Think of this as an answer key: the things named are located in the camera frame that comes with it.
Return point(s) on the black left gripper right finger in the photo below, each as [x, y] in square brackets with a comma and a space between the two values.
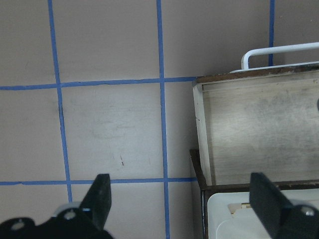
[270, 205]

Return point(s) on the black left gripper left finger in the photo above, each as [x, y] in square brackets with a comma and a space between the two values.
[97, 201]

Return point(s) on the light wooden drawer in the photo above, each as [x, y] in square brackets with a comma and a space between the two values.
[263, 119]

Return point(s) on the dark brown drawer cabinet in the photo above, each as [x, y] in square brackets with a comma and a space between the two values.
[208, 189]

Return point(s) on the white plastic storage box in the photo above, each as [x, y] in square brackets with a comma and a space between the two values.
[230, 216]

